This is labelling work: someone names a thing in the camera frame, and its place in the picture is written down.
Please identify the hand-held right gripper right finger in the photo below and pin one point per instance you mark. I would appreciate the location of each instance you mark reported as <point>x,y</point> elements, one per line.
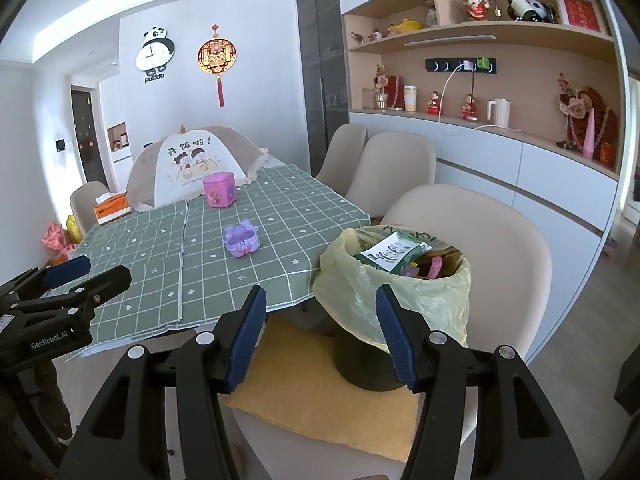
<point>397,340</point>

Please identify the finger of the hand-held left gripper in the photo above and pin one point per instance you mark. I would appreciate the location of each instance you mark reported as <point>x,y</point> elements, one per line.
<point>65,269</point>
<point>100,282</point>

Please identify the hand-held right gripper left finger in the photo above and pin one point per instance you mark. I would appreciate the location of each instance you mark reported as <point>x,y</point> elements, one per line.
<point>245,340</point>

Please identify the black waste bin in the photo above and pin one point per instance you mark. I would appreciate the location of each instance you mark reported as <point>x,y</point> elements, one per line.
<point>365,365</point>

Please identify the yellow plastic bin liner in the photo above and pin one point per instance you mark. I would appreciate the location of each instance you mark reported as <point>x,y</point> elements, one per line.
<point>350,300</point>

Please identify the green white wrapper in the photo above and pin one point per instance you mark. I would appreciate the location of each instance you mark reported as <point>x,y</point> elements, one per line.
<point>390,255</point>

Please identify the pink bags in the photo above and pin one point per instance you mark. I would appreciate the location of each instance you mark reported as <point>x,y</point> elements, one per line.
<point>55,237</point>

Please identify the green checked tablecloth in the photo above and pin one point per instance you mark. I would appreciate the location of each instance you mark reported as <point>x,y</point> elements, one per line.
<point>150,260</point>

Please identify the beige dining chair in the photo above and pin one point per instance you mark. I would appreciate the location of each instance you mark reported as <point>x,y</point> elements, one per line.
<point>390,165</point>
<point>342,155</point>
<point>85,205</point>

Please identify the orange tissue box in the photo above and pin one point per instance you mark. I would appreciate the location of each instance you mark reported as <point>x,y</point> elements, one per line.
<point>112,210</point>

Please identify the yellow seat cushion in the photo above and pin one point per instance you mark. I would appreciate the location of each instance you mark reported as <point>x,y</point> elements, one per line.
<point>310,395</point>

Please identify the cartoon print mesh food cover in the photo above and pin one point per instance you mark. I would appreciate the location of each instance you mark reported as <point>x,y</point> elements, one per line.
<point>165,180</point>

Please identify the beige chair with cushion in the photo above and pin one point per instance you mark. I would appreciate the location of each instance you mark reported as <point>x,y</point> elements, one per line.
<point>500,260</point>

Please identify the dark door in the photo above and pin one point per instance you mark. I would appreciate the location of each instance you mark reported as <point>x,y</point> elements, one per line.
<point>87,135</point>

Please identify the pink hexagonal tin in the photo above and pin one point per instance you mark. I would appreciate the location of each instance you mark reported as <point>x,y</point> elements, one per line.
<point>220,190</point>

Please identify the white cabinet with niche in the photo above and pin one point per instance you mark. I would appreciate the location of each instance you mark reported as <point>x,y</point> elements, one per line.
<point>112,105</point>

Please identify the white lower cabinet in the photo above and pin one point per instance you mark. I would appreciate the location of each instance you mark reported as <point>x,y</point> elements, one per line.
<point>480,170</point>

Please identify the red seated figurine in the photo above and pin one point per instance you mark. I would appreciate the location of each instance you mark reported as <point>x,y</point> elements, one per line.
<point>434,104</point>
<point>469,107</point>

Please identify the cream tumbler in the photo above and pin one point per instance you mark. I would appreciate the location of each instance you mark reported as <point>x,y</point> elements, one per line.
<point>410,99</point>

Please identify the red gift bag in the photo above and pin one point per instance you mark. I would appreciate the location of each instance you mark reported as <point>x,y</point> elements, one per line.
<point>394,92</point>

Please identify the white electric kettle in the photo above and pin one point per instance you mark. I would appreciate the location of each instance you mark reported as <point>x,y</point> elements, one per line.
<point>499,114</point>

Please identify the red round hanging ornament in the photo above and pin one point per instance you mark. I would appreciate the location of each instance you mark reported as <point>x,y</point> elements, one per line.
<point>216,57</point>

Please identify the small pink flower bouquet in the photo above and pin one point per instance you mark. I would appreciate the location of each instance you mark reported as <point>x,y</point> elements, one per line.
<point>381,80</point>

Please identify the black power strip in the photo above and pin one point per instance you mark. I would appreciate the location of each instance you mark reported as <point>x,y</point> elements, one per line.
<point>442,65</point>

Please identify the small red box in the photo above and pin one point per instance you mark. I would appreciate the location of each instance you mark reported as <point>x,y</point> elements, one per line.
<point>605,155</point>

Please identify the pink cone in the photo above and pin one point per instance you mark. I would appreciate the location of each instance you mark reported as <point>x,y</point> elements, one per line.
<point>589,135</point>

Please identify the dark glass cabinet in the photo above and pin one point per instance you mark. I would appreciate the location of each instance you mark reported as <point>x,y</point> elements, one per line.
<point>320,60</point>

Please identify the green charger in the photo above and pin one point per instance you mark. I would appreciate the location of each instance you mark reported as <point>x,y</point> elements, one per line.
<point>483,63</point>

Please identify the yellow bowl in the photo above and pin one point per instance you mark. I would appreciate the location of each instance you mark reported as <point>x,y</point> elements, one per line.
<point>406,25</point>

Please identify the tall glass jar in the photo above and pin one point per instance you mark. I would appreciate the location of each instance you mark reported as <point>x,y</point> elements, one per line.
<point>432,14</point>

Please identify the red robed figurine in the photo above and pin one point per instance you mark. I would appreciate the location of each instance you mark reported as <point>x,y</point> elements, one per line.
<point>476,7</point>

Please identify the panda bottle holder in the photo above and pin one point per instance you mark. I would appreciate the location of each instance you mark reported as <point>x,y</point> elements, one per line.
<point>535,10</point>

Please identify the red framed picture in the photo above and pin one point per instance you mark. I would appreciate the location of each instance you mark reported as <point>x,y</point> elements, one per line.
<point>580,11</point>

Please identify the panda wall clock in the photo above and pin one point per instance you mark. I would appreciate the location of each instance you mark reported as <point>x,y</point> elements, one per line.
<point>155,52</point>

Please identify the wooden wall shelf unit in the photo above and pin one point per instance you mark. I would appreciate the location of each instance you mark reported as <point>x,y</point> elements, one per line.
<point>530,85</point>

